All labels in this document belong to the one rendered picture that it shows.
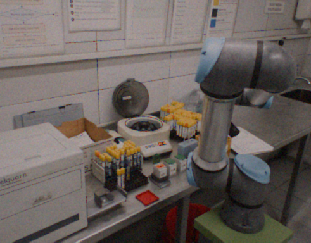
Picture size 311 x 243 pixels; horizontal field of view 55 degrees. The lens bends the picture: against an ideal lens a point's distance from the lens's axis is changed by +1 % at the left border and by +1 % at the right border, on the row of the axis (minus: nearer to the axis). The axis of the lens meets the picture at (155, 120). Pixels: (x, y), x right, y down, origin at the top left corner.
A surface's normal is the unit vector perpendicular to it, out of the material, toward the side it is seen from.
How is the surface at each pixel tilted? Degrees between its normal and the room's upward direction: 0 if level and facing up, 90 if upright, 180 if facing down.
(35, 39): 94
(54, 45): 94
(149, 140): 90
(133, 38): 92
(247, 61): 73
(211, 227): 2
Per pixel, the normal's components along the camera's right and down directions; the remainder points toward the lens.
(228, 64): -0.22, 0.26
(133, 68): 0.63, 0.32
